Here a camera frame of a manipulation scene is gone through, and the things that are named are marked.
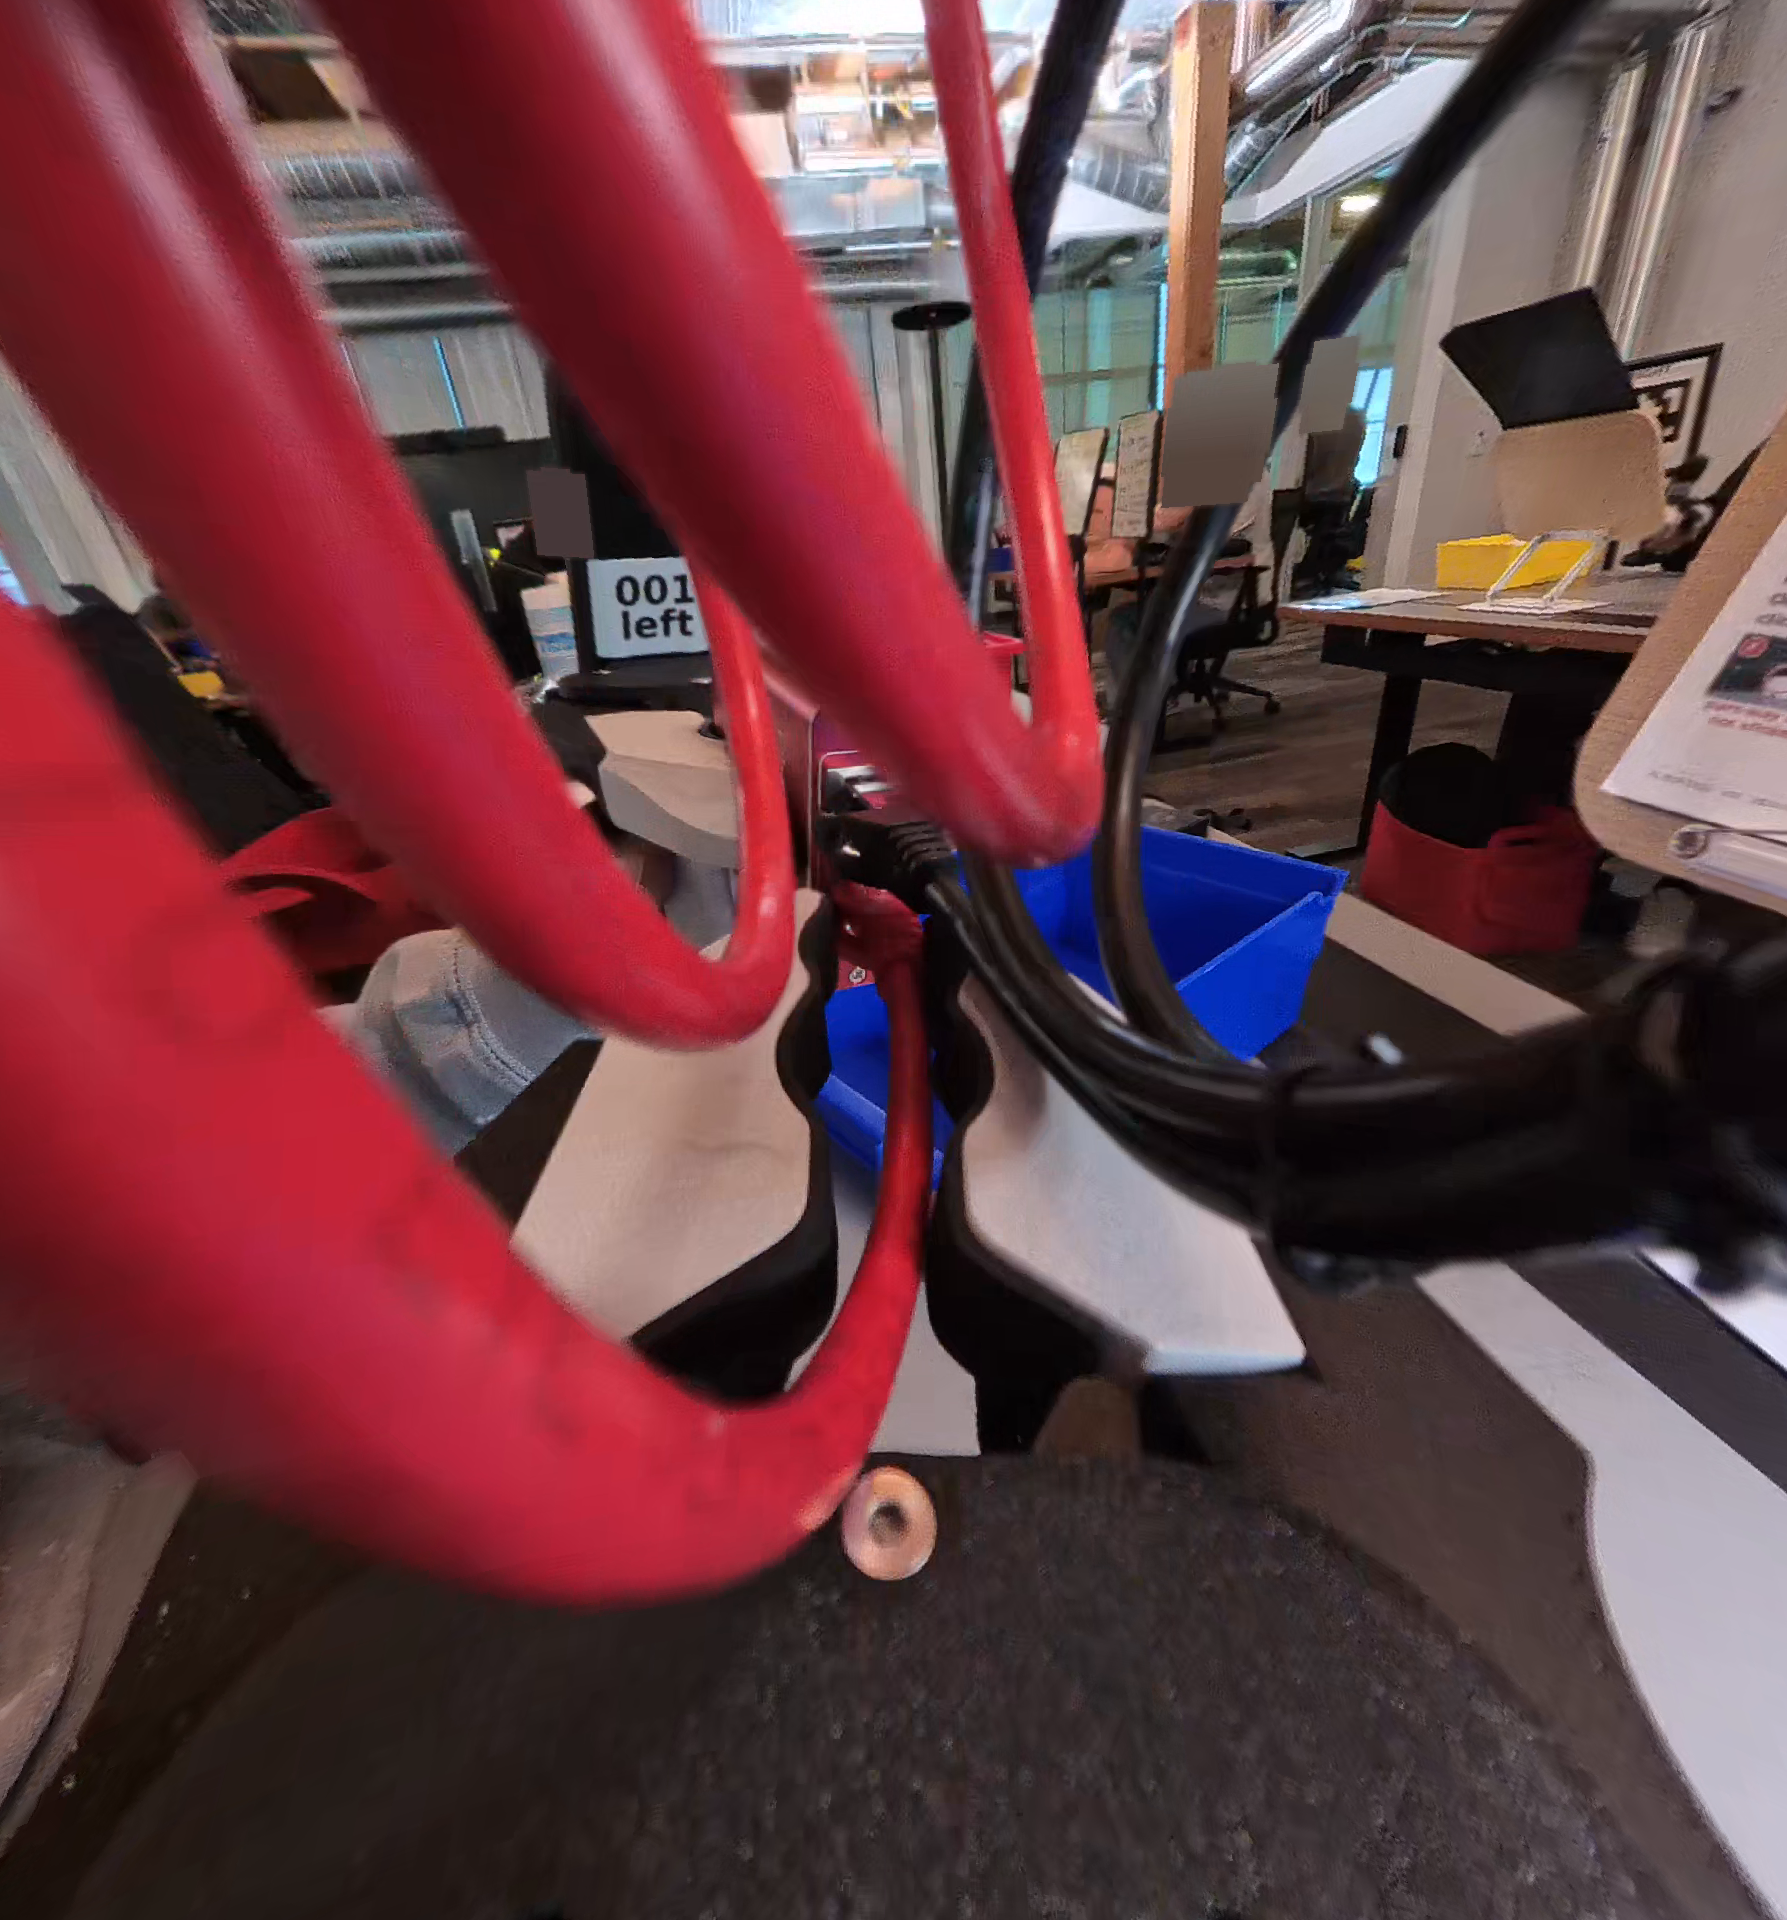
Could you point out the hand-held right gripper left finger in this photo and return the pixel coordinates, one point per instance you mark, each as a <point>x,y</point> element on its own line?
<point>682,1168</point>

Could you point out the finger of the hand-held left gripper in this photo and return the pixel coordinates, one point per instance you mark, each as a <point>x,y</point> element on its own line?
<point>669,787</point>

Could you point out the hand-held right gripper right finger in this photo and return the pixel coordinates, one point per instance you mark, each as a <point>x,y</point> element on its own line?
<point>1103,1273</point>

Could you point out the red ethernet splitter box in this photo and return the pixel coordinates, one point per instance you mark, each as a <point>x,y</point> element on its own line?
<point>817,749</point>

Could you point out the blue plastic bin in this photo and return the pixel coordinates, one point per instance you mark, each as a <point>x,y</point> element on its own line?
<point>1210,915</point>

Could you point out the person's left forearm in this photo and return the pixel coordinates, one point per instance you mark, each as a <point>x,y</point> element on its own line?
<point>458,1037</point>

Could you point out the black floor lamp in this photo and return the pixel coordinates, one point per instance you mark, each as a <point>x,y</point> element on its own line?
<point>931,390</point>

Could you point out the red fabric bag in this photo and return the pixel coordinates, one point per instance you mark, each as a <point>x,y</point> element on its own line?
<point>1477,885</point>

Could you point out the dark top desk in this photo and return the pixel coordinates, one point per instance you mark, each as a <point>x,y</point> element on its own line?
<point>1463,623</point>

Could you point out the person's splotched grey hoodie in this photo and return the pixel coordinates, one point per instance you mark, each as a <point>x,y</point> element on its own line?
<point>7,1500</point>

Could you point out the wooden document stand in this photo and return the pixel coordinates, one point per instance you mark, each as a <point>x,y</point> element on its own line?
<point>1658,703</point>

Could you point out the yellow plastic bin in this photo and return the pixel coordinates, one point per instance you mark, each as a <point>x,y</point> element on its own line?
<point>1492,563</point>

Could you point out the printed instruction sheet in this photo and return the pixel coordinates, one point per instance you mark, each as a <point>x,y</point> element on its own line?
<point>1779,675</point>

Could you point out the framed wall marker sign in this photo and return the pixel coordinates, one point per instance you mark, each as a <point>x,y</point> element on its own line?
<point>1681,397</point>

